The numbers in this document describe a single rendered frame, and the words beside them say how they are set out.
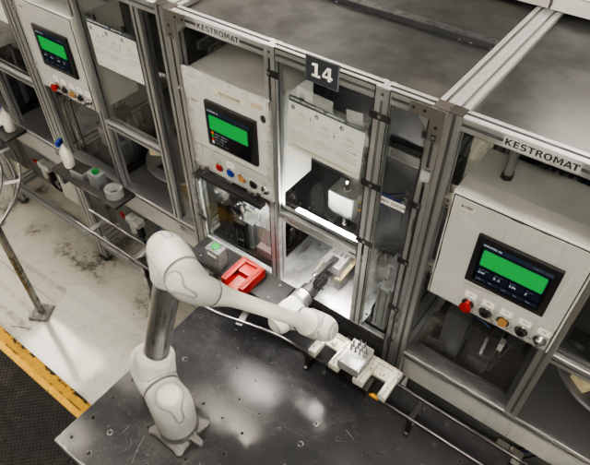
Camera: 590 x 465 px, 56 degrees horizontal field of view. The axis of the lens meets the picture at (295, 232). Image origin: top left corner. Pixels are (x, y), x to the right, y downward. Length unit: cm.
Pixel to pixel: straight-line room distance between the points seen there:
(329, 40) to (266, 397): 146
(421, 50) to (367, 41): 18
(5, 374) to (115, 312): 69
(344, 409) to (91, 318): 188
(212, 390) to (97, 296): 155
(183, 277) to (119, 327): 188
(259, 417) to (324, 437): 28
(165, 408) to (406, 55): 149
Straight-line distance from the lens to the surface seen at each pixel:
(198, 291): 183
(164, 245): 193
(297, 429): 241
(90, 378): 350
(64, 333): 374
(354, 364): 227
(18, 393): 359
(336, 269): 244
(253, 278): 248
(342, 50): 186
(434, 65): 182
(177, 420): 224
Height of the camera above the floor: 286
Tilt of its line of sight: 45 degrees down
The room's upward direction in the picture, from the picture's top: straight up
